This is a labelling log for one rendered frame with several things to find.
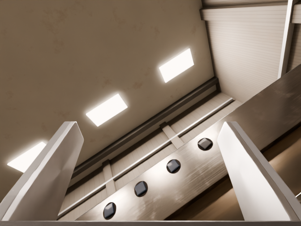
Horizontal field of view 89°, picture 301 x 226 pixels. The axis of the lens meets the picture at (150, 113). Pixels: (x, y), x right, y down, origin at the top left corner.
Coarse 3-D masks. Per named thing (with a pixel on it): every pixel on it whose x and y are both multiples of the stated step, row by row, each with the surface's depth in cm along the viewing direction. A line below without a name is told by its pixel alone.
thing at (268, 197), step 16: (224, 128) 10; (240, 128) 10; (224, 144) 10; (240, 144) 9; (224, 160) 10; (240, 160) 9; (256, 160) 8; (240, 176) 9; (256, 176) 7; (272, 176) 7; (240, 192) 9; (256, 192) 7; (272, 192) 6; (288, 192) 6; (256, 208) 7; (272, 208) 6; (288, 208) 6
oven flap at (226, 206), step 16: (288, 144) 57; (272, 160) 55; (288, 160) 52; (288, 176) 48; (208, 192) 58; (224, 192) 55; (192, 208) 56; (208, 208) 53; (224, 208) 50; (240, 208) 48
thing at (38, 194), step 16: (64, 128) 10; (48, 144) 8; (64, 144) 9; (80, 144) 11; (48, 160) 8; (64, 160) 9; (32, 176) 7; (48, 176) 8; (64, 176) 9; (16, 192) 6; (32, 192) 6; (48, 192) 8; (64, 192) 9; (0, 208) 6; (16, 208) 6; (32, 208) 6; (48, 208) 8
